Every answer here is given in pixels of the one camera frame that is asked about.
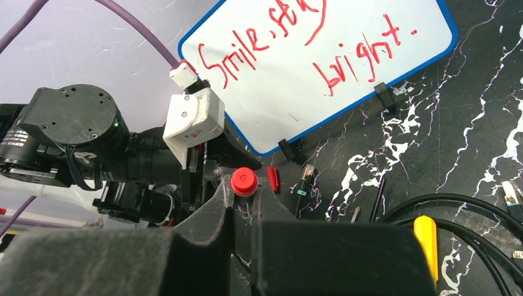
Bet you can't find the black coiled cable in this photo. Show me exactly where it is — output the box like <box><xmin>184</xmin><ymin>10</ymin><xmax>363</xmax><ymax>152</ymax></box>
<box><xmin>295</xmin><ymin>163</ymin><xmax>523</xmax><ymax>296</ymax></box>

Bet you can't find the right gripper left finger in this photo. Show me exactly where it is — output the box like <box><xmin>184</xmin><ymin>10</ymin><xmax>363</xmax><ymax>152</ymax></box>
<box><xmin>1</xmin><ymin>175</ymin><xmax>233</xmax><ymax>295</ymax></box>

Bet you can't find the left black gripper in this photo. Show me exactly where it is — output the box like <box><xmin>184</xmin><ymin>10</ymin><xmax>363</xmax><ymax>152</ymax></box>
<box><xmin>94</xmin><ymin>118</ymin><xmax>262</xmax><ymax>225</ymax></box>

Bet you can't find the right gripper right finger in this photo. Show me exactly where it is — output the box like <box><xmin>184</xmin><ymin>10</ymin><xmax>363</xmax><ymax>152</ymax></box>
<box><xmin>251</xmin><ymin>181</ymin><xmax>435</xmax><ymax>295</ymax></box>

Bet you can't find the yellow handled screwdriver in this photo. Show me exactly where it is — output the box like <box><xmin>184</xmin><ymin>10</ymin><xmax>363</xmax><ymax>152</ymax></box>
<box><xmin>413</xmin><ymin>215</ymin><xmax>439</xmax><ymax>285</ymax></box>

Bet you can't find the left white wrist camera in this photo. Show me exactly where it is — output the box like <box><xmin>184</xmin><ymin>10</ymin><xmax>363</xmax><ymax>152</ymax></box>
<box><xmin>163</xmin><ymin>60</ymin><xmax>225</xmax><ymax>170</ymax></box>

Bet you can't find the red marker cap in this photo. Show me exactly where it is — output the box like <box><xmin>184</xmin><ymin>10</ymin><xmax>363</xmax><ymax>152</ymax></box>
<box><xmin>266</xmin><ymin>166</ymin><xmax>280</xmax><ymax>194</ymax></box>

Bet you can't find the whiteboard metal stand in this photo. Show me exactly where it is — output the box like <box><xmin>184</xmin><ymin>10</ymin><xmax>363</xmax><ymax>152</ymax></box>
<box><xmin>278</xmin><ymin>83</ymin><xmax>398</xmax><ymax>165</ymax></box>

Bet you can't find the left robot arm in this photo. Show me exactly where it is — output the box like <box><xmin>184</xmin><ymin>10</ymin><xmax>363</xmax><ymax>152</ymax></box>
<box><xmin>1</xmin><ymin>80</ymin><xmax>261</xmax><ymax>225</ymax></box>

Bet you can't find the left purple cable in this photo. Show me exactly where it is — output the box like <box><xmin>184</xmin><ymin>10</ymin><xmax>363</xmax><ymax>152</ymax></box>
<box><xmin>0</xmin><ymin>0</ymin><xmax>183</xmax><ymax>70</ymax></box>

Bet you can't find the blue framed whiteboard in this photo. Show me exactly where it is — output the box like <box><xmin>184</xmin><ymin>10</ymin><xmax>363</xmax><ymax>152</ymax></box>
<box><xmin>178</xmin><ymin>1</ymin><xmax>459</xmax><ymax>155</ymax></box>

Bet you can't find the white red marker pen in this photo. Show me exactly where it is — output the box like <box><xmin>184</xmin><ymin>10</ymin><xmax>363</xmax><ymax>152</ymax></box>
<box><xmin>231</xmin><ymin>167</ymin><xmax>259</xmax><ymax>220</ymax></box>

